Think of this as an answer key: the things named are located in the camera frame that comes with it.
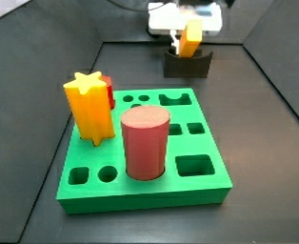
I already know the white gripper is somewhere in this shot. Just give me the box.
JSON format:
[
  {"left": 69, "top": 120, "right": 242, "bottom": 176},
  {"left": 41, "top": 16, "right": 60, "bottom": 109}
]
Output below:
[{"left": 149, "top": 1, "right": 222, "bottom": 55}]

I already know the yellow rectangular block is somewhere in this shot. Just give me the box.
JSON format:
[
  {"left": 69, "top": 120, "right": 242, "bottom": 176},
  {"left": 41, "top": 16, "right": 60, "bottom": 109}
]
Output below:
[{"left": 178, "top": 19, "right": 202, "bottom": 58}]

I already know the black curved fixture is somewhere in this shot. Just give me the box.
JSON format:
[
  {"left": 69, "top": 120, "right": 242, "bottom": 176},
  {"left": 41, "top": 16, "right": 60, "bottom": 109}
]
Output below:
[{"left": 162, "top": 49, "right": 213, "bottom": 78}]

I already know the green foam shape board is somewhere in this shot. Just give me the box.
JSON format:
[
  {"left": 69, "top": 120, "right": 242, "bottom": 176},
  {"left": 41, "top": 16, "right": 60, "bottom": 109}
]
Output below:
[{"left": 56, "top": 88, "right": 233, "bottom": 215}]

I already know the small red block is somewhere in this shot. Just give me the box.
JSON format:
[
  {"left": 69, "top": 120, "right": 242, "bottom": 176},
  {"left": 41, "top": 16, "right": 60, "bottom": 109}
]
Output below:
[{"left": 98, "top": 75, "right": 116, "bottom": 110}]

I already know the yellow star prism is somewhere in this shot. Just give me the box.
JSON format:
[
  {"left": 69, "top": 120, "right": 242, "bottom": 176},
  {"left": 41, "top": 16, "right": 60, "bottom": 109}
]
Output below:
[{"left": 64, "top": 71, "right": 114, "bottom": 147}]

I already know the red cylinder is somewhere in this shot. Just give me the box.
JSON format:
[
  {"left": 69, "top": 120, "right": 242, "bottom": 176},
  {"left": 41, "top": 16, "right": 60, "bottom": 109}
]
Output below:
[{"left": 121, "top": 105, "right": 170, "bottom": 181}]

